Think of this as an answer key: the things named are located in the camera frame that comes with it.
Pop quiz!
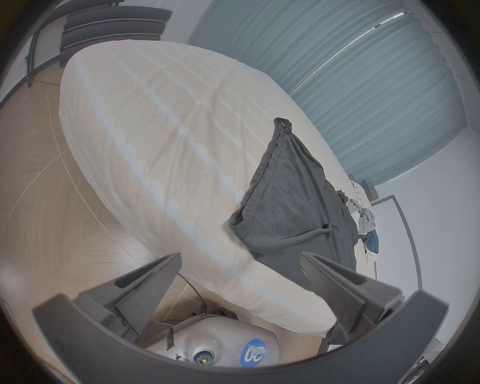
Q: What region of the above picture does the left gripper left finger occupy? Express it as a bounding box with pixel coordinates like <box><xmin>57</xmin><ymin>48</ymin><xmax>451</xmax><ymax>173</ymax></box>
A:
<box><xmin>75</xmin><ymin>252</ymin><xmax>184</xmax><ymax>344</ymax></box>

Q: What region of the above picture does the pile of clothes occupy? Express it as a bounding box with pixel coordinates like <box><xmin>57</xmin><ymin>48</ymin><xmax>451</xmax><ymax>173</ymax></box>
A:
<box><xmin>347</xmin><ymin>198</ymin><xmax>380</xmax><ymax>264</ymax></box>

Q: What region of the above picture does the black dressing table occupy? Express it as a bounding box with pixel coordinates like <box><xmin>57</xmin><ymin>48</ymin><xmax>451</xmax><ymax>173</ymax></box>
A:
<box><xmin>27</xmin><ymin>0</ymin><xmax>126</xmax><ymax>89</ymax></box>

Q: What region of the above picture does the black chest of drawers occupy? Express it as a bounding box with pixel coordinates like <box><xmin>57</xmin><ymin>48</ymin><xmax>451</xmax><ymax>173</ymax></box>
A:
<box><xmin>60</xmin><ymin>5</ymin><xmax>173</xmax><ymax>68</ymax></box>

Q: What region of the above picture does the white printed pillow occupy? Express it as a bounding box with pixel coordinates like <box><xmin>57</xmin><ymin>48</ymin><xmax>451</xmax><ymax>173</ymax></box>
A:
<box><xmin>350</xmin><ymin>180</ymin><xmax>370</xmax><ymax>203</ymax></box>

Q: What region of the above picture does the black T-shirt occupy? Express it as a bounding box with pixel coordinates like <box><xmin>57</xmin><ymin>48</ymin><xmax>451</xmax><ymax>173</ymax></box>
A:
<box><xmin>229</xmin><ymin>117</ymin><xmax>359</xmax><ymax>297</ymax></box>

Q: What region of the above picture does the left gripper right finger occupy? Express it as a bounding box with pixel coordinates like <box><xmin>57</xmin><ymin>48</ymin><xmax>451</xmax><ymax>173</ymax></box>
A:
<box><xmin>300</xmin><ymin>251</ymin><xmax>404</xmax><ymax>344</ymax></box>

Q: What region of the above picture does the bed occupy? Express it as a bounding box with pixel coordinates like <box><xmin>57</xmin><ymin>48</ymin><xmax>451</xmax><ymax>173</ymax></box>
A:
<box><xmin>59</xmin><ymin>39</ymin><xmax>423</xmax><ymax>335</ymax></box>

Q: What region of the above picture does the blue-green curtain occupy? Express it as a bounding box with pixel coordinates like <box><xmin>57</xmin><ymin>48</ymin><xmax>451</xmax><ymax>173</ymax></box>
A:
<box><xmin>290</xmin><ymin>10</ymin><xmax>472</xmax><ymax>187</ymax></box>
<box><xmin>187</xmin><ymin>0</ymin><xmax>406</xmax><ymax>95</ymax></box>

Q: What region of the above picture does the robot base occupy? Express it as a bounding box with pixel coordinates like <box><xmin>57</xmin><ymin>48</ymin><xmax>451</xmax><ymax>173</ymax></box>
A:
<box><xmin>144</xmin><ymin>312</ymin><xmax>283</xmax><ymax>371</ymax></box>

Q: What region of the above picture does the thin black cable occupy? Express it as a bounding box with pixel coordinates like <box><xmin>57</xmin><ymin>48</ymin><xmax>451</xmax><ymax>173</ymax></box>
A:
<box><xmin>24</xmin><ymin>56</ymin><xmax>61</xmax><ymax>86</ymax></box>

